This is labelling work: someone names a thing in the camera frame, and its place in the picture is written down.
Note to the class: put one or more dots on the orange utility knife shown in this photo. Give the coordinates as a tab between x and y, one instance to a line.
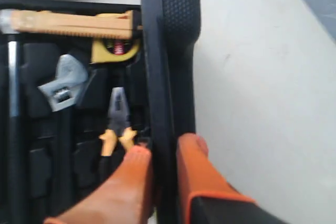
127	25

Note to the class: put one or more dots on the black plastic tool case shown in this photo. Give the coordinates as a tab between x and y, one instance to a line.
59	152

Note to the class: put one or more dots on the orange handled pliers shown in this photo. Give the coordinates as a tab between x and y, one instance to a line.
119	130

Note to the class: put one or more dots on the yellow tape measure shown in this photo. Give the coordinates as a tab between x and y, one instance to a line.
114	50

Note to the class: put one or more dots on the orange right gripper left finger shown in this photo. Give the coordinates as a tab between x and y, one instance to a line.
125	197

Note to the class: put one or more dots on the steel claw hammer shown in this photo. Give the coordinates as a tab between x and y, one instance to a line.
15	203

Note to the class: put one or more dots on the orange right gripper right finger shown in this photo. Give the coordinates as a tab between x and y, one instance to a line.
197	177

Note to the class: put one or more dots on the grey adjustable wrench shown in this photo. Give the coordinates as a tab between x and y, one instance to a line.
68	84

